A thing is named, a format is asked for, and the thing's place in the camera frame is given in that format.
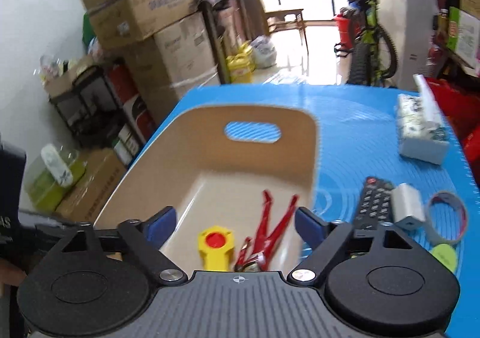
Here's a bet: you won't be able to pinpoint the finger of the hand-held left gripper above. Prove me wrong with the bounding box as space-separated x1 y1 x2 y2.
19 210 91 237

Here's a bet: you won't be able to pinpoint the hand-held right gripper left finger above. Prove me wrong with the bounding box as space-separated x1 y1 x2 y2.
45 207 187 286

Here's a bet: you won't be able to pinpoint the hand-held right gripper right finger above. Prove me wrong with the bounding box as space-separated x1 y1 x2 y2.
287 207 432 283

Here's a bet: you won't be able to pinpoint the red pliers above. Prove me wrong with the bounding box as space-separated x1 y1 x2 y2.
234 190 299 272

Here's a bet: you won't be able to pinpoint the yellow plastic tool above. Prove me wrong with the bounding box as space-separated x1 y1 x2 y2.
197 226 236 272

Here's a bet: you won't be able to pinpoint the black remote control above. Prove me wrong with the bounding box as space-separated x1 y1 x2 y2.
352 175 396 230

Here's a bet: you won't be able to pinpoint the beige plastic basket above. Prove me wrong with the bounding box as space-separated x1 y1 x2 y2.
92 106 319 272

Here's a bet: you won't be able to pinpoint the small white plug adapter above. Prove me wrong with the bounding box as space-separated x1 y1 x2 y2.
392 183 427 229

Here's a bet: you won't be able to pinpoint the grey tape roll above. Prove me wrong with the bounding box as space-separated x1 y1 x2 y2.
424 190 469 247

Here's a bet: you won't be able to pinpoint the green round tin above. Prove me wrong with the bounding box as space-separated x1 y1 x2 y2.
429 243 458 273

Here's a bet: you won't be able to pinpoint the blue silicone mat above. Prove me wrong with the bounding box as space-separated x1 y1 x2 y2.
127 83 480 338

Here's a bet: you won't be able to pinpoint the black utility cart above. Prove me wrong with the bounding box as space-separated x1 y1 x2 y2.
49 64 147 149

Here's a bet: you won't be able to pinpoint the shallow cardboard box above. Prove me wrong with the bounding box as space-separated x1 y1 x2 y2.
43 55 94 99

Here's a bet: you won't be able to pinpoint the red printed box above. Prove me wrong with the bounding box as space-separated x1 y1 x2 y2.
105 64 158 159

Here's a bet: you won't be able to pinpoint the white tissue box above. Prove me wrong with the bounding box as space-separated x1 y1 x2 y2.
394 73 451 166

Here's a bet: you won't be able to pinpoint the yellow plastic jugs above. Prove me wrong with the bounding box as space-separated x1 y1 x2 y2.
225 42 256 84

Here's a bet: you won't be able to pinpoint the green bag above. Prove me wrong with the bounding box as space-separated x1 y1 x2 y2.
82 12 99 51

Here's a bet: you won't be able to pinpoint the large pale cardboard box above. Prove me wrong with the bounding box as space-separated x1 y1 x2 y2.
120 10 222 125

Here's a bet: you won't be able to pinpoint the pale plastic bag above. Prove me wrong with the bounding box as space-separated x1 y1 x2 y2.
250 35 278 69

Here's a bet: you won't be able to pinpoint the red gift bag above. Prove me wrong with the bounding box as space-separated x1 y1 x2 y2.
424 77 480 159

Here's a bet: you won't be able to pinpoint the red bucket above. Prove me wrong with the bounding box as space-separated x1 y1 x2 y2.
333 13 355 50

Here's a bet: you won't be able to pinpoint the green black bicycle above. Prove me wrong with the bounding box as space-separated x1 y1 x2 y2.
310 0 398 85

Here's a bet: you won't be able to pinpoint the wooden chair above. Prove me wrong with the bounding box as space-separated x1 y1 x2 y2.
242 0 310 54

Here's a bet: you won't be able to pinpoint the white cabinet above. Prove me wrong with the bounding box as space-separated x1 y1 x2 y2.
373 0 441 91

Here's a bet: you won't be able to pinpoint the small dark wooden table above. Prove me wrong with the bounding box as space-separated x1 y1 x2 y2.
199 0 263 84

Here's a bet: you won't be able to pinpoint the green white carton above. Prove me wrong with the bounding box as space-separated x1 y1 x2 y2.
446 6 480 69

